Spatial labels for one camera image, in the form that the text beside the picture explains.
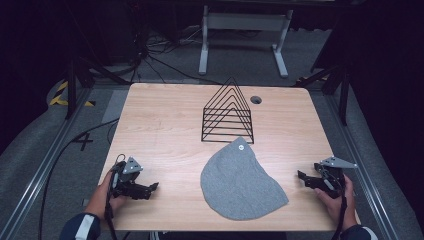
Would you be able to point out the aluminium floor rail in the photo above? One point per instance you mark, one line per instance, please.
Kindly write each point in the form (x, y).
(43, 170)
(360, 156)

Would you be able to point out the person's left hand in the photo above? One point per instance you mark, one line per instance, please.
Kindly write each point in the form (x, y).
(100, 201)

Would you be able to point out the grey metal stand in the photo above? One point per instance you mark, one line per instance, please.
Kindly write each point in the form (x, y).
(246, 21)

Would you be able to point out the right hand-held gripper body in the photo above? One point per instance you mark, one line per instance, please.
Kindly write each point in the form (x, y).
(333, 178)

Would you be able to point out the grey knit hat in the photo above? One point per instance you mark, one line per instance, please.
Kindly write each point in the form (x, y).
(238, 186)

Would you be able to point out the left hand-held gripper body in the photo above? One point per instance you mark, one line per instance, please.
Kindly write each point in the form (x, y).
(128, 186)

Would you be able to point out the black tripod stand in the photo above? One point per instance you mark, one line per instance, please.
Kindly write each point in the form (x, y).
(343, 96)
(71, 90)

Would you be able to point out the yellow black floor tape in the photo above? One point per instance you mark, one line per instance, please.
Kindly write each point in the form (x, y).
(60, 98)

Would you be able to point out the person's right hand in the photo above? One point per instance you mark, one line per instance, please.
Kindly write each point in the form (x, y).
(345, 210)

